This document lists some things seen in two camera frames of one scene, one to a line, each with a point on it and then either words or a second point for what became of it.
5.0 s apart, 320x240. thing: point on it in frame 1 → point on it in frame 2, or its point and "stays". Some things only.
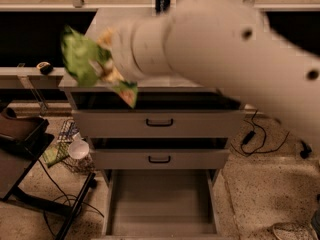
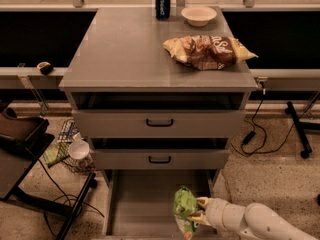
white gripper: (122, 52) → (216, 211)
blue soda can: (162, 1) stays
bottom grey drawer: (160, 204) stays
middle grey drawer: (160, 153) stays
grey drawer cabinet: (162, 159) stays
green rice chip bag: (85, 62) → (184, 204)
